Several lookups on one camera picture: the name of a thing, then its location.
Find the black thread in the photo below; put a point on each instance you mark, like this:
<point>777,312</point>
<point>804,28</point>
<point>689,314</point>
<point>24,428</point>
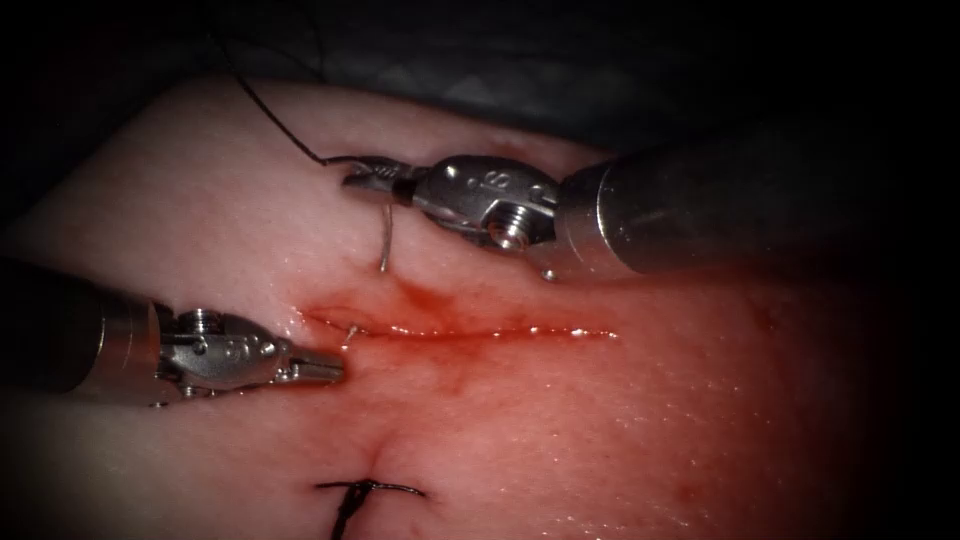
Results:
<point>274,124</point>

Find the dark right arm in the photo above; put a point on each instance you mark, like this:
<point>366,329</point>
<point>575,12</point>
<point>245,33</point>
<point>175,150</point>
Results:
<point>712,202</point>

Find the left arm needle driver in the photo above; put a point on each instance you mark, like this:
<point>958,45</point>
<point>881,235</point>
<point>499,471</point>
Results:
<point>225,356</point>

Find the left arm needle driver jaw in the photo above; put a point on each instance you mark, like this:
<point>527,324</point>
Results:
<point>319,359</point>
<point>315,375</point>

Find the black stitching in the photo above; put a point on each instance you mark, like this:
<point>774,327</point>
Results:
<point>360,491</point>

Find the tissue pad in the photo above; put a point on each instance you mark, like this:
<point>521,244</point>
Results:
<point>525,420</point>

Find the curved steel needle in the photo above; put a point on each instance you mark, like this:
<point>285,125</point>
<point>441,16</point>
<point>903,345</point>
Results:
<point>386,240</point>

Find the dark left arm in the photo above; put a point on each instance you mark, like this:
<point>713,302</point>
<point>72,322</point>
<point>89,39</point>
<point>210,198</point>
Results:
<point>67,330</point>

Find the right arm needle driver jaw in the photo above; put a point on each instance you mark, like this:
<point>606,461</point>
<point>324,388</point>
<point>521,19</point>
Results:
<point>382,186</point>
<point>386,166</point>

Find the right arm needle driver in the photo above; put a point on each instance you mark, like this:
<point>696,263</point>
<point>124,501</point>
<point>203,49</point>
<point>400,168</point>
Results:
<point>480,195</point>

